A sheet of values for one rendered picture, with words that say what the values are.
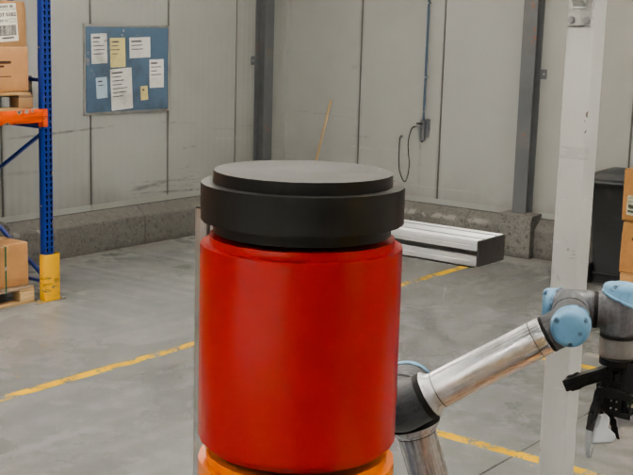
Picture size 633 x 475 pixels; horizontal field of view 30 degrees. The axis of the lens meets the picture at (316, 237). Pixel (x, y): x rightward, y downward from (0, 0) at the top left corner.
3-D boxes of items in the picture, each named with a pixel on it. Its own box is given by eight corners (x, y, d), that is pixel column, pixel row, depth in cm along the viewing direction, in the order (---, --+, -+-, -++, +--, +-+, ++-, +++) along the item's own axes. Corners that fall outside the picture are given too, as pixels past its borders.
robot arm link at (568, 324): (352, 407, 234) (574, 293, 222) (362, 391, 245) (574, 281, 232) (381, 457, 235) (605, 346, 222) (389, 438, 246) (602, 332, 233)
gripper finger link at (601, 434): (606, 458, 234) (620, 416, 237) (577, 451, 238) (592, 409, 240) (610, 464, 236) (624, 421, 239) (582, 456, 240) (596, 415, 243)
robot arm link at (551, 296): (543, 294, 234) (599, 298, 232) (543, 282, 245) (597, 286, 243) (540, 333, 235) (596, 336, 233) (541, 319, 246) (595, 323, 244)
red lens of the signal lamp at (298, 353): (311, 494, 27) (317, 264, 26) (156, 441, 30) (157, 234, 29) (432, 438, 30) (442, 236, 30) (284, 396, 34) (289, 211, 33)
